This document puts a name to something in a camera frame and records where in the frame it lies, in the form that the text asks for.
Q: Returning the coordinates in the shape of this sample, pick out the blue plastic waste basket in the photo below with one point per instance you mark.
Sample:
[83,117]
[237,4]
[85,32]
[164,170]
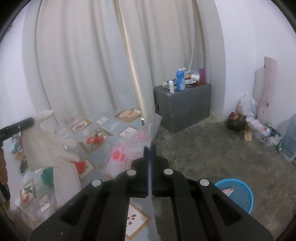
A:
[242,194]

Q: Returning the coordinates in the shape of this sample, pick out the red plastic bag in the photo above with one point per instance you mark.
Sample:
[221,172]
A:
[80,166]

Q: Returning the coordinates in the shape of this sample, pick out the purple box on cabinet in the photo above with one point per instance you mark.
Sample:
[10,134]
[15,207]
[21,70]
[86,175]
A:
[202,74]

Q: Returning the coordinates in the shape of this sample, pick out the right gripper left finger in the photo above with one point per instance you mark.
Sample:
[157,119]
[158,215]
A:
[99,211]

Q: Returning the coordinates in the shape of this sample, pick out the small white bottle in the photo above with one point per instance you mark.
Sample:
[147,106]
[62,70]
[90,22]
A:
[171,87]

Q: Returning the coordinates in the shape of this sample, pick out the dark grey cabinet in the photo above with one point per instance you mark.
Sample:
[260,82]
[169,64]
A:
[183,108]

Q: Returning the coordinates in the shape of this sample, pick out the dark box on floor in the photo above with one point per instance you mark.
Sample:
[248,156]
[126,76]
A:
[236,122]

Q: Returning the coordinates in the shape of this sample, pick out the white curtain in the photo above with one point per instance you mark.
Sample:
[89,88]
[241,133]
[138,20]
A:
[86,57]

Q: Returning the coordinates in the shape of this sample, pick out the blue lotion bottle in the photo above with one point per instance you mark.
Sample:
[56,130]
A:
[181,79]

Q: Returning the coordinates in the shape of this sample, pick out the white cloth glove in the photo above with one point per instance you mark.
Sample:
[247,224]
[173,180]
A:
[45,150]

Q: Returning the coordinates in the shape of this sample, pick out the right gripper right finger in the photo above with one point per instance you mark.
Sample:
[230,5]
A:
[201,210]

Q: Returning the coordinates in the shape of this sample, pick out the clear pink printed bag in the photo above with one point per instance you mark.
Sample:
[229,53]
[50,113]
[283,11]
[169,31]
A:
[130,147]

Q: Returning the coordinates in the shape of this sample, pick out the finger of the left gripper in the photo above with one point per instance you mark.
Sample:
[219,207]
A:
[9,131]

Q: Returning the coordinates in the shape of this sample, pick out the teal green cloth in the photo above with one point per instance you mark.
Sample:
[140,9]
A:
[47,177]

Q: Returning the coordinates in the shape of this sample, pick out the white plastic bag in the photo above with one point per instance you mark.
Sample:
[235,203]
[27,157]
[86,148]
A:
[247,106]

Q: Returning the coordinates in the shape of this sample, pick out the large blue water jug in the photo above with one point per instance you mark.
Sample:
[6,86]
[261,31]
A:
[287,130]

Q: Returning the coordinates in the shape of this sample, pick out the red white snack box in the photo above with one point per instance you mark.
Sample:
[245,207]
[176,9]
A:
[228,191]

